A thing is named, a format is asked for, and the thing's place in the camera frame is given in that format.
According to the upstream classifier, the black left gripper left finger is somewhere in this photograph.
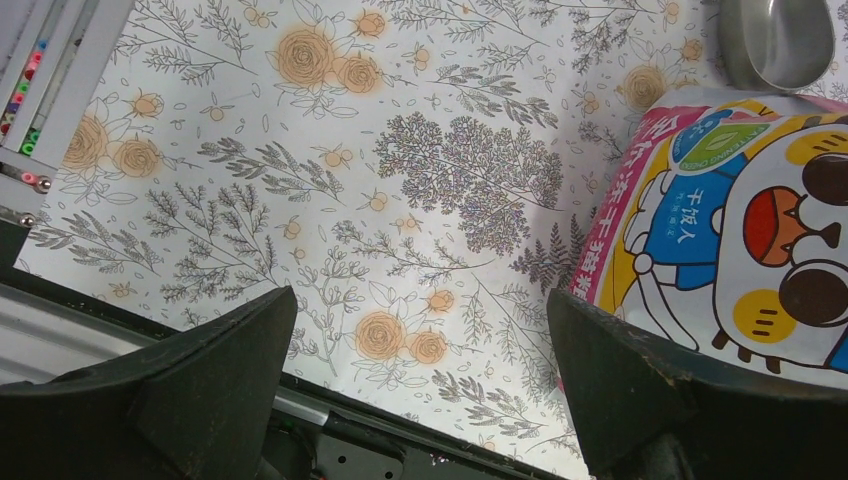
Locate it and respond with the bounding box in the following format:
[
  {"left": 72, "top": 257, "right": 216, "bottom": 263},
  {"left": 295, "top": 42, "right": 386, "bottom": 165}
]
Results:
[{"left": 1, "top": 287, "right": 297, "bottom": 479}]

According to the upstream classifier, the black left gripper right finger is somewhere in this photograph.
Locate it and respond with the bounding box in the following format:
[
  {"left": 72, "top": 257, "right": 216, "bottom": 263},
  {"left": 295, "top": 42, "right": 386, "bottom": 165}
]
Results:
[{"left": 547, "top": 290, "right": 847, "bottom": 479}]

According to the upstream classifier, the cat print pet food bag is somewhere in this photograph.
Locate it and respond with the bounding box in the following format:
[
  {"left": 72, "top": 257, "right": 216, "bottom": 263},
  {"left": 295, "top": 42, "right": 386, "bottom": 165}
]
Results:
[{"left": 569, "top": 87, "right": 847, "bottom": 389}]

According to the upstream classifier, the metal food scoop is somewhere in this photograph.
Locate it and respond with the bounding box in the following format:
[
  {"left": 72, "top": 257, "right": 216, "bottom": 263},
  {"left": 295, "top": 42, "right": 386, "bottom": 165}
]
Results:
[{"left": 718, "top": 0, "right": 836, "bottom": 93}]

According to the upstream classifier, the floral patterned table mat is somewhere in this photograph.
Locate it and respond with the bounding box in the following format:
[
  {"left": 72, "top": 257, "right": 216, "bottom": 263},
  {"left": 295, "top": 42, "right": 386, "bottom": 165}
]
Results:
[{"left": 13, "top": 0, "right": 848, "bottom": 480}]

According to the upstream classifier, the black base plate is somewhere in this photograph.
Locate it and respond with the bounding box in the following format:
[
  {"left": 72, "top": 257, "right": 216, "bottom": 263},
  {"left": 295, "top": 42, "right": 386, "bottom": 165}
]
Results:
[{"left": 1, "top": 223, "right": 540, "bottom": 479}]

